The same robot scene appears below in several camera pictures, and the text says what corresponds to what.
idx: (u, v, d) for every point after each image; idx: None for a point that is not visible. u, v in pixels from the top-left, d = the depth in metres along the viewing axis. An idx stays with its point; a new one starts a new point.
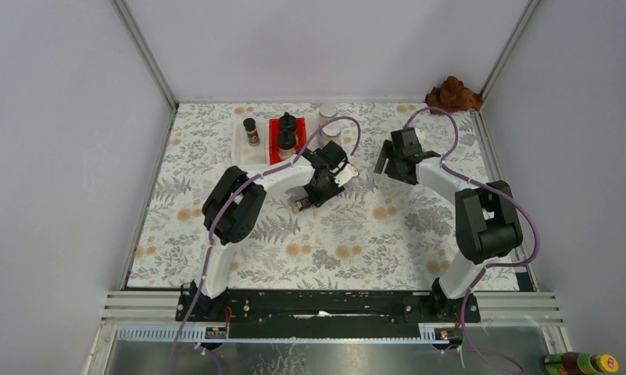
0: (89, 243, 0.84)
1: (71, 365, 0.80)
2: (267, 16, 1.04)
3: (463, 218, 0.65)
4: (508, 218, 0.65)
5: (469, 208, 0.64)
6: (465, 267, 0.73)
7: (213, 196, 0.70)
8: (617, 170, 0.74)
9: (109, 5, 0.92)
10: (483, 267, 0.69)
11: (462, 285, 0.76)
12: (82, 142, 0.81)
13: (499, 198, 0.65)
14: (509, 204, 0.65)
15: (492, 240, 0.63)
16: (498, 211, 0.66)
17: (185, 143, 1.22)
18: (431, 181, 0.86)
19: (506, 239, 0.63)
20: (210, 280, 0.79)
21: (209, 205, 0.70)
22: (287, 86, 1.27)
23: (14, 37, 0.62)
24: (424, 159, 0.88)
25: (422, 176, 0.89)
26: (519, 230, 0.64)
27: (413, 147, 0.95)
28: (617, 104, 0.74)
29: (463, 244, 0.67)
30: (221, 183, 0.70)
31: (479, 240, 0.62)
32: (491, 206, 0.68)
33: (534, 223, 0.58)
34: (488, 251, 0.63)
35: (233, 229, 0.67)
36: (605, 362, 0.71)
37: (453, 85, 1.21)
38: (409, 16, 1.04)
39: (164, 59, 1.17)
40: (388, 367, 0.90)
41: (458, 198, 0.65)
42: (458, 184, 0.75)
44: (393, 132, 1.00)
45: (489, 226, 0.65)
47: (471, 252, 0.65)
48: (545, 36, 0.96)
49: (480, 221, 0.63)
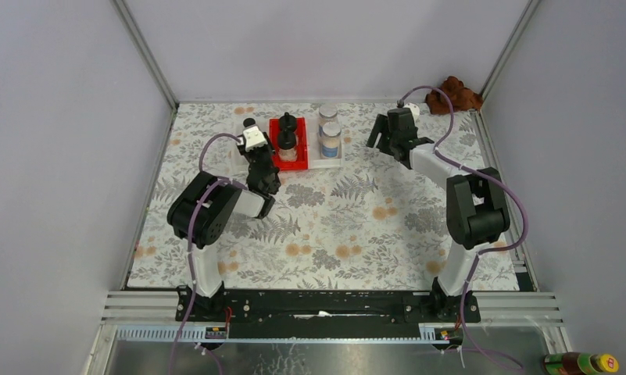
0: (89, 243, 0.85)
1: (71, 366, 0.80)
2: (267, 16, 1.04)
3: (455, 203, 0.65)
4: (497, 204, 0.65)
5: (459, 193, 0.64)
6: (459, 258, 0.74)
7: (185, 197, 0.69)
8: (616, 172, 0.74)
9: (109, 5, 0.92)
10: (476, 255, 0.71)
11: (459, 279, 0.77)
12: (82, 143, 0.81)
13: (488, 183, 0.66)
14: (499, 189, 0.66)
15: (481, 225, 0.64)
16: (487, 197, 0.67)
17: (185, 143, 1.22)
18: (425, 167, 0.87)
19: (492, 223, 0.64)
20: (203, 281, 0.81)
21: (174, 213, 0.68)
22: (287, 86, 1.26)
23: (14, 37, 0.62)
24: (418, 146, 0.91)
25: (415, 162, 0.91)
26: (507, 216, 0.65)
27: (408, 130, 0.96)
28: (617, 103, 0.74)
29: (452, 230, 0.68)
30: (191, 187, 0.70)
31: (468, 224, 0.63)
32: (481, 191, 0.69)
33: (525, 213, 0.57)
34: (477, 235, 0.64)
35: (207, 224, 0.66)
36: (605, 362, 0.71)
37: (453, 84, 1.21)
38: (409, 16, 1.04)
39: (164, 59, 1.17)
40: (388, 367, 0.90)
41: (448, 184, 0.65)
42: (450, 171, 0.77)
44: (389, 112, 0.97)
45: (477, 211, 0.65)
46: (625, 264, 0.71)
47: (460, 234, 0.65)
48: (545, 36, 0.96)
49: (470, 205, 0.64)
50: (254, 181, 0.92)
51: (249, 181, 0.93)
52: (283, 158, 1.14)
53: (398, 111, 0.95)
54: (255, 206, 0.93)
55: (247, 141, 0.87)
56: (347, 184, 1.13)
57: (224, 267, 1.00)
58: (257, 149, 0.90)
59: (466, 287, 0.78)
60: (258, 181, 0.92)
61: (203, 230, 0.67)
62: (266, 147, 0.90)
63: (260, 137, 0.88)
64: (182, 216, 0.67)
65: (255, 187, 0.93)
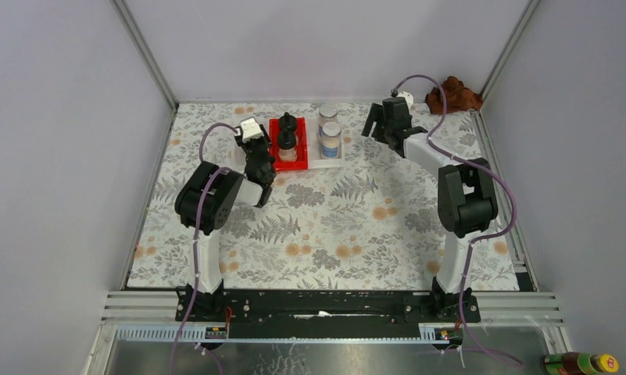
0: (89, 244, 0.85)
1: (71, 366, 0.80)
2: (267, 16, 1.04)
3: (445, 192, 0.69)
4: (486, 193, 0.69)
5: (450, 183, 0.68)
6: (454, 249, 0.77)
7: (189, 186, 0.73)
8: (615, 172, 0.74)
9: (109, 5, 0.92)
10: (469, 245, 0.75)
11: (456, 274, 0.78)
12: (82, 143, 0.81)
13: (478, 173, 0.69)
14: (488, 179, 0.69)
15: (470, 212, 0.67)
16: (477, 186, 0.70)
17: (185, 143, 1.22)
18: (419, 156, 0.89)
19: (481, 212, 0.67)
20: (205, 276, 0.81)
21: (181, 202, 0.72)
22: (287, 87, 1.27)
23: (14, 37, 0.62)
24: (411, 136, 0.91)
25: (408, 152, 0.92)
26: (495, 205, 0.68)
27: (403, 119, 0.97)
28: (616, 103, 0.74)
29: (444, 217, 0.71)
30: (193, 176, 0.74)
31: (458, 212, 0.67)
32: (471, 181, 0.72)
33: (514, 204, 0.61)
34: (466, 223, 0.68)
35: (214, 210, 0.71)
36: (605, 362, 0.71)
37: (453, 85, 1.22)
38: (409, 16, 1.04)
39: (164, 59, 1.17)
40: (388, 367, 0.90)
41: (440, 174, 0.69)
42: (441, 161, 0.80)
44: (384, 101, 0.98)
45: (467, 200, 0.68)
46: (625, 264, 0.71)
47: (451, 222, 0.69)
48: (545, 36, 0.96)
49: (459, 194, 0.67)
50: (252, 171, 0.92)
51: (247, 171, 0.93)
52: (283, 158, 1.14)
53: (393, 100, 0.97)
54: (254, 194, 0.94)
55: (244, 132, 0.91)
56: (347, 184, 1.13)
57: (224, 267, 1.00)
58: (254, 141, 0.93)
59: (464, 283, 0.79)
60: (255, 170, 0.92)
61: (211, 216, 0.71)
62: (262, 138, 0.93)
63: (256, 127, 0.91)
64: (189, 204, 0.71)
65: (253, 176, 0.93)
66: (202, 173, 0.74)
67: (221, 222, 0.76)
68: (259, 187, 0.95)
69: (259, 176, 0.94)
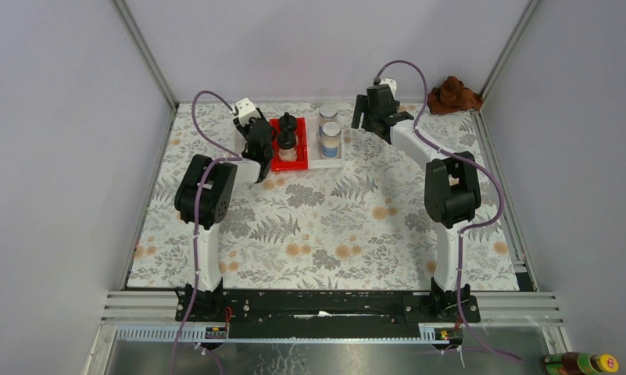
0: (88, 242, 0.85)
1: (71, 366, 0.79)
2: (267, 16, 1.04)
3: (434, 187, 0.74)
4: (470, 185, 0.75)
5: (438, 180, 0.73)
6: (445, 241, 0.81)
7: (186, 183, 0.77)
8: (616, 172, 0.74)
9: (109, 5, 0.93)
10: (459, 235, 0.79)
11: (452, 270, 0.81)
12: (80, 143, 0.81)
13: (465, 166, 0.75)
14: (473, 172, 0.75)
15: (456, 205, 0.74)
16: (463, 178, 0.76)
17: (185, 143, 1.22)
18: (405, 144, 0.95)
19: (465, 202, 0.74)
20: (206, 273, 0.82)
21: (181, 198, 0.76)
22: (287, 87, 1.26)
23: (12, 35, 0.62)
24: (398, 123, 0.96)
25: (395, 140, 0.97)
26: (478, 196, 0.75)
27: (388, 105, 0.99)
28: (616, 102, 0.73)
29: (433, 209, 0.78)
30: (191, 172, 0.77)
31: (444, 205, 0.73)
32: (458, 173, 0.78)
33: (500, 195, 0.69)
34: (452, 213, 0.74)
35: (212, 205, 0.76)
36: (605, 362, 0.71)
37: (453, 85, 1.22)
38: (409, 16, 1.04)
39: (165, 58, 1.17)
40: (388, 367, 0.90)
41: (428, 169, 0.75)
42: (429, 154, 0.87)
44: (367, 90, 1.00)
45: (453, 191, 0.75)
46: (625, 263, 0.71)
47: (439, 215, 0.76)
48: (545, 35, 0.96)
49: (446, 189, 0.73)
50: (256, 137, 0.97)
51: (251, 140, 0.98)
52: (283, 158, 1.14)
53: (377, 87, 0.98)
54: (252, 169, 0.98)
55: (240, 111, 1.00)
56: (346, 184, 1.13)
57: (224, 267, 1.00)
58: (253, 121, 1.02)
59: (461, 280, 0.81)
60: (260, 137, 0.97)
61: (210, 210, 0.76)
62: (261, 119, 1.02)
63: (251, 106, 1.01)
64: (188, 200, 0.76)
65: (258, 143, 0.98)
66: (197, 166, 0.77)
67: (221, 212, 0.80)
68: (256, 165, 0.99)
69: (262, 148, 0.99)
